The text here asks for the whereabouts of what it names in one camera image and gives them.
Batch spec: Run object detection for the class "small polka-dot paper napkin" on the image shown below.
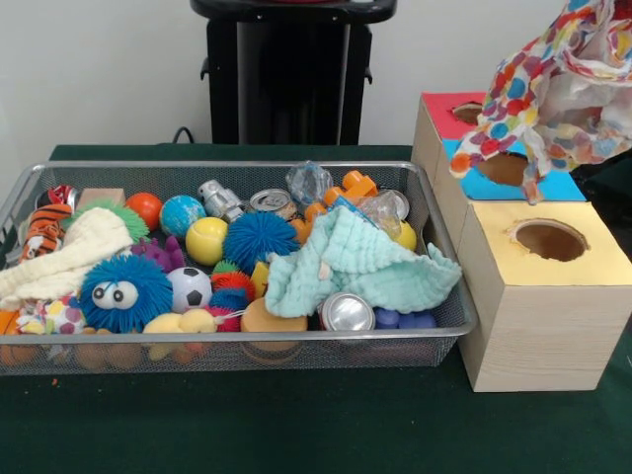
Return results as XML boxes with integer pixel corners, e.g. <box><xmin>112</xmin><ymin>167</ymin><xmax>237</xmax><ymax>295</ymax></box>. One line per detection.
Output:
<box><xmin>17</xmin><ymin>294</ymin><xmax>88</xmax><ymax>336</ymax></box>

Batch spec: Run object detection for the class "large polka-dot paper napkin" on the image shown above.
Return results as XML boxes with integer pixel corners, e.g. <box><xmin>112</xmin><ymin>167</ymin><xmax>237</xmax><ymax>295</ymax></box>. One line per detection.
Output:
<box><xmin>448</xmin><ymin>0</ymin><xmax>632</xmax><ymax>204</ymax></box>

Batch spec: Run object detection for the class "silver mesh bin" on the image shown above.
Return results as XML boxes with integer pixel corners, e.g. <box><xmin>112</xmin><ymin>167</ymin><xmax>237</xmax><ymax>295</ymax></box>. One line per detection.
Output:
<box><xmin>0</xmin><ymin>160</ymin><xmax>479</xmax><ymax>377</ymax></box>

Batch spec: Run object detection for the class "wooden box with three holes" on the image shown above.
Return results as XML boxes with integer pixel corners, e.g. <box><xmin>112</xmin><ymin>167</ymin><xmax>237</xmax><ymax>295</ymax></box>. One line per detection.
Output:
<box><xmin>410</xmin><ymin>91</ymin><xmax>632</xmax><ymax>394</ymax></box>

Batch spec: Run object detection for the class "mint green cloth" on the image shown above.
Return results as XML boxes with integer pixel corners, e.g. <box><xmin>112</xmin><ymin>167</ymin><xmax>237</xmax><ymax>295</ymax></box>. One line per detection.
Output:
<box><xmin>265</xmin><ymin>205</ymin><xmax>463</xmax><ymax>318</ymax></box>

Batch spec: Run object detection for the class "silver drink can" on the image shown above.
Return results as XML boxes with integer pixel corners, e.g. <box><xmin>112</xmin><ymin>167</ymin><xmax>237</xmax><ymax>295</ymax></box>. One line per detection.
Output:
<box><xmin>320</xmin><ymin>291</ymin><xmax>377</xmax><ymax>332</ymax></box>

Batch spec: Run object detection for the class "silver toy robot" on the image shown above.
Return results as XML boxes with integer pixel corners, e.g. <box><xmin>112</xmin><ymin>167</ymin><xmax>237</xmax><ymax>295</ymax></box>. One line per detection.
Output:
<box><xmin>197</xmin><ymin>178</ymin><xmax>246</xmax><ymax>221</ymax></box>

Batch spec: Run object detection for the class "yellow tennis ball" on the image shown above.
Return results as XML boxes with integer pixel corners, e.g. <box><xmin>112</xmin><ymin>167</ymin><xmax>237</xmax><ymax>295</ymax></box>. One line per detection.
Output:
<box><xmin>185</xmin><ymin>216</ymin><xmax>229</xmax><ymax>267</ymax></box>

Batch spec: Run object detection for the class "blue globe ball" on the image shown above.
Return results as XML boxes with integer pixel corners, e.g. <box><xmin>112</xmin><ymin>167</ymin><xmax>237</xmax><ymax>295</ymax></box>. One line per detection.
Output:
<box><xmin>158</xmin><ymin>195</ymin><xmax>206</xmax><ymax>237</ymax></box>

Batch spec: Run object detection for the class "small soccer ball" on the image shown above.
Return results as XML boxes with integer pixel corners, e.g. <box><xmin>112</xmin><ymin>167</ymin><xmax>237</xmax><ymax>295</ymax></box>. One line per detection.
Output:
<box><xmin>166</xmin><ymin>267</ymin><xmax>213</xmax><ymax>314</ymax></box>

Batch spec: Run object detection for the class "blue spiky ball with eyes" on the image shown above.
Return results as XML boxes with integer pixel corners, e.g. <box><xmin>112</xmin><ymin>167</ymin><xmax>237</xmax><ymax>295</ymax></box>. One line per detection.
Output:
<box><xmin>78</xmin><ymin>254</ymin><xmax>174</xmax><ymax>335</ymax></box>

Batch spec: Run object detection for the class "dark green table cloth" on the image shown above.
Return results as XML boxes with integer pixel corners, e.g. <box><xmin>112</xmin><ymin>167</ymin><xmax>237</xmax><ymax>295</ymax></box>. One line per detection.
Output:
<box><xmin>572</xmin><ymin>162</ymin><xmax>632</xmax><ymax>258</ymax></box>
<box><xmin>0</xmin><ymin>142</ymin><xmax>632</xmax><ymax>474</ymax></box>

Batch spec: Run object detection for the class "cream knitted cloth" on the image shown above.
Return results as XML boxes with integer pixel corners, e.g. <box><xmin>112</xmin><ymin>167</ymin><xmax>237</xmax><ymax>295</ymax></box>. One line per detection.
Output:
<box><xmin>0</xmin><ymin>206</ymin><xmax>134</xmax><ymax>311</ymax></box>

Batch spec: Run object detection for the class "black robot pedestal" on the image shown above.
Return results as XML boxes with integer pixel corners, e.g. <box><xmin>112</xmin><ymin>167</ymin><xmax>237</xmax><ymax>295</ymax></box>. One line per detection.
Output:
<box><xmin>190</xmin><ymin>0</ymin><xmax>399</xmax><ymax>146</ymax></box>

